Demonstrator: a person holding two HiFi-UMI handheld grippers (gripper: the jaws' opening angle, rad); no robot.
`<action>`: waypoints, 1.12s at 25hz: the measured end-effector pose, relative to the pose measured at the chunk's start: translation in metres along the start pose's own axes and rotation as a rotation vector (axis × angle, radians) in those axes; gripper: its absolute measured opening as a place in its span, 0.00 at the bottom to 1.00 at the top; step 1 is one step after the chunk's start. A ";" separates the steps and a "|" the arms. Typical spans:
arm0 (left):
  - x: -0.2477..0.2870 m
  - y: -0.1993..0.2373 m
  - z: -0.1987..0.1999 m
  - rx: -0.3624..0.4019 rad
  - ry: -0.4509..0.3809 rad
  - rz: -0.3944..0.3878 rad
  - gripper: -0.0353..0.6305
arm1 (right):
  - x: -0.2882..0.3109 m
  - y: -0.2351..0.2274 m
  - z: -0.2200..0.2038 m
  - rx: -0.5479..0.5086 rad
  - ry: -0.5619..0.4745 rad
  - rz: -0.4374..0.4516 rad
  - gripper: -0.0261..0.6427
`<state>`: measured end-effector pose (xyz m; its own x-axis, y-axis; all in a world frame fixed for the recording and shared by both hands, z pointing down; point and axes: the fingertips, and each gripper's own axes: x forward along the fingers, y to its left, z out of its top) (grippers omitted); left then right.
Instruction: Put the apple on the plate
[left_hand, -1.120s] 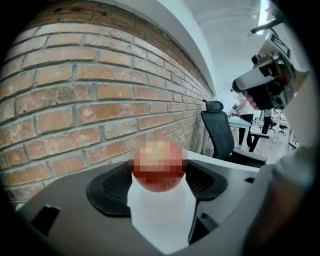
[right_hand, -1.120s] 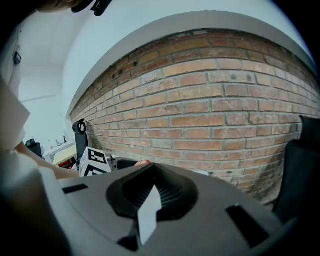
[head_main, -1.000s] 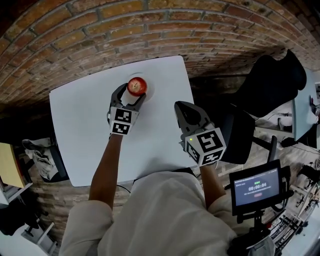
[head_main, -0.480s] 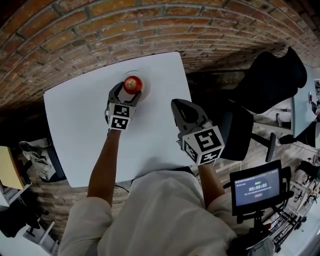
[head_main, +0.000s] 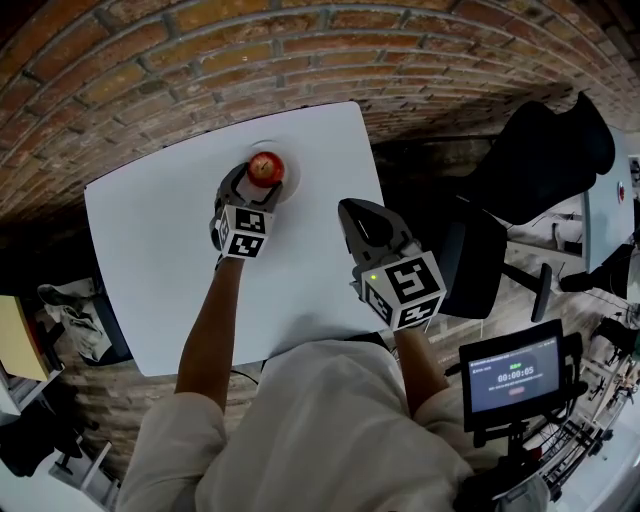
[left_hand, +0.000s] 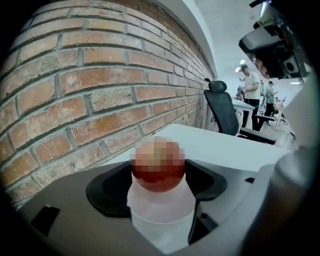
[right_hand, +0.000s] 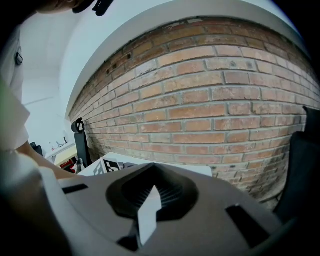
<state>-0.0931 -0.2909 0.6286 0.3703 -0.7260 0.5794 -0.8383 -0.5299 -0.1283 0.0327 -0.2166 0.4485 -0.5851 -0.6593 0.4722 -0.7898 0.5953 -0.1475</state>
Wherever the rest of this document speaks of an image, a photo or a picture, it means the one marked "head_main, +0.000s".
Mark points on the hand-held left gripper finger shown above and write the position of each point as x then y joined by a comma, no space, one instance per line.
227,187
274,200

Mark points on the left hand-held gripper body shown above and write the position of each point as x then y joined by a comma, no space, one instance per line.
245,232

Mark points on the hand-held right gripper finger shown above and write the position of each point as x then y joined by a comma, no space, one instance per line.
356,235
395,235

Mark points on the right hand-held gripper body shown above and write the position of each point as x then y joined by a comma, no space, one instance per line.
405,290

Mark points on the white plate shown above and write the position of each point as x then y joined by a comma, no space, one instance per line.
292,175

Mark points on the red apple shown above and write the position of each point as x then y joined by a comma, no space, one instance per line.
266,169

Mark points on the person's left forearm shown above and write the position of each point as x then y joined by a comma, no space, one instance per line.
212,330

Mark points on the person's right forearm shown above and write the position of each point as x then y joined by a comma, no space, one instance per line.
420,370

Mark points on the black monitor screen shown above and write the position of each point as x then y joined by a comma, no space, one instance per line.
515,377

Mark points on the black office chair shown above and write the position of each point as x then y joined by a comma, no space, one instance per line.
540,160
107,320

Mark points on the person's white shirt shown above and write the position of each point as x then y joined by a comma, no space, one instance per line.
320,430

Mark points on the grey crumpled cloth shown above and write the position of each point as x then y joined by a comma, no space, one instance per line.
75,315

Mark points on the light grey desk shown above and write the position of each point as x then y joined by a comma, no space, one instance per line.
607,210

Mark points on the yellow wooden side table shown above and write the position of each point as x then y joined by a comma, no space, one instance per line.
20,340

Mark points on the black monitor mount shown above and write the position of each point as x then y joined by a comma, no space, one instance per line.
515,450

